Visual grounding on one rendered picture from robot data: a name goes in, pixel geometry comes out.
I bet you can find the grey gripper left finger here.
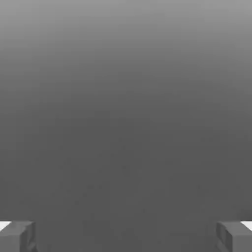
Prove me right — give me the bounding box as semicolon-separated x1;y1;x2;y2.
0;220;37;252

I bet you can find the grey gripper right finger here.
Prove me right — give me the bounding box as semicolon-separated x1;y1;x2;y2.
215;220;252;252

